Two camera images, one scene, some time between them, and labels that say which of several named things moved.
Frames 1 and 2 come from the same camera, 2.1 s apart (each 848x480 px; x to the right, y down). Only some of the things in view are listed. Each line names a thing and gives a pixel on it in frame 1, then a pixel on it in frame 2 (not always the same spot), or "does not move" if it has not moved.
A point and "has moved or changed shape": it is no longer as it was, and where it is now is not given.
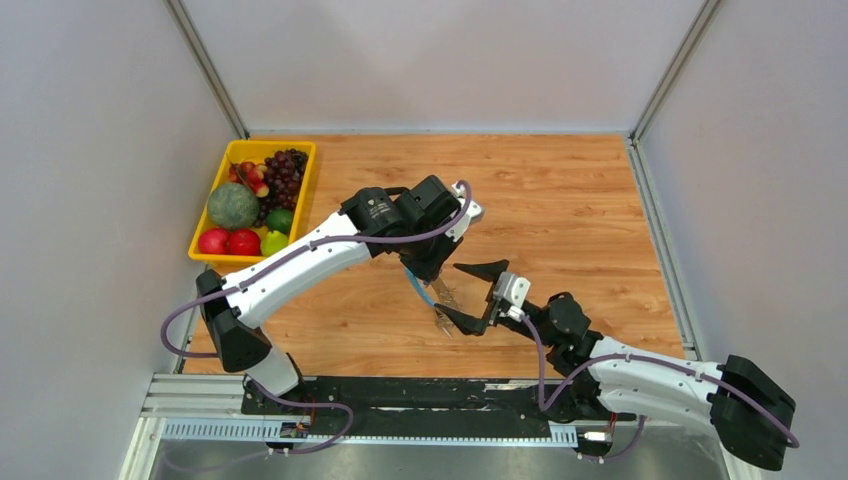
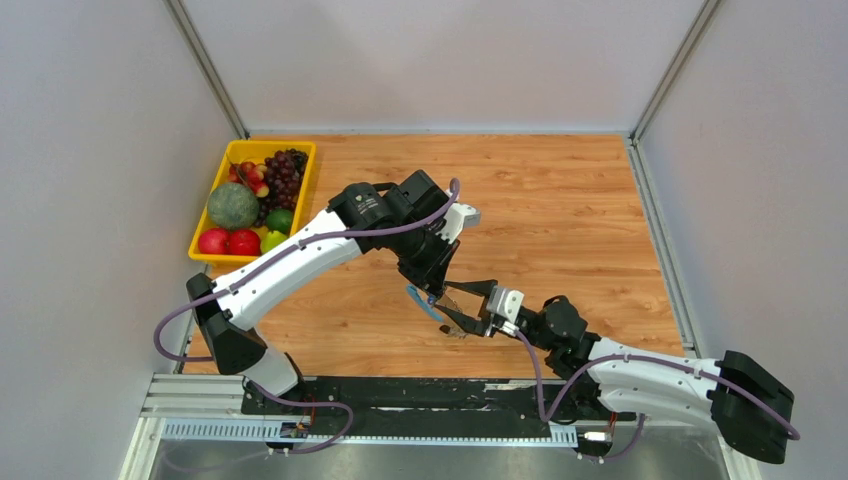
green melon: (232, 205) does not move
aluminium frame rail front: (220, 398) does not move
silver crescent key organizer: (446, 297) has moved or changed shape
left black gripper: (430, 271) does not move
